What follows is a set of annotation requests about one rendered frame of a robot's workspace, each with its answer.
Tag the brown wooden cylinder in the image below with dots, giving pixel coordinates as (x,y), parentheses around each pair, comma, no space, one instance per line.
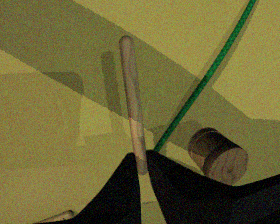
(217,157)

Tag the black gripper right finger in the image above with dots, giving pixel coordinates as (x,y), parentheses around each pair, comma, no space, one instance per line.
(187,197)

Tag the green string with thin wooden stick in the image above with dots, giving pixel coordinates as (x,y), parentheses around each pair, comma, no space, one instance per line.
(132,93)

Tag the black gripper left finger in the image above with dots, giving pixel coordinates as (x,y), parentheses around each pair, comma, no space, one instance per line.
(118,202)

